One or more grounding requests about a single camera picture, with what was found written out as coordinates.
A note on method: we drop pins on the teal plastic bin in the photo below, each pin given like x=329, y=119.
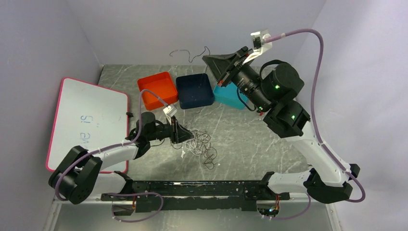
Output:
x=228, y=96

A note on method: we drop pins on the pink framed whiteboard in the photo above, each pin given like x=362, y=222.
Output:
x=87, y=115

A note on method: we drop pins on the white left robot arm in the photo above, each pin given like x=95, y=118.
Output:
x=77, y=175

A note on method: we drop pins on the dark blue plastic bin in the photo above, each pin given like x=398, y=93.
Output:
x=194, y=91

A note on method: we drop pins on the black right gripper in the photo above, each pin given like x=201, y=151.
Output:
x=218, y=63

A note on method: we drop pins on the orange plastic bin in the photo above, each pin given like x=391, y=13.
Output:
x=160, y=84

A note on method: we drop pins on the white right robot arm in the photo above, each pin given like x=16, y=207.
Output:
x=328, y=181

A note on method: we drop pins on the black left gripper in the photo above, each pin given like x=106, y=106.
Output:
x=179, y=134

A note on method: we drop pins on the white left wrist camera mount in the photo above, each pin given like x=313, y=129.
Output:
x=169, y=111

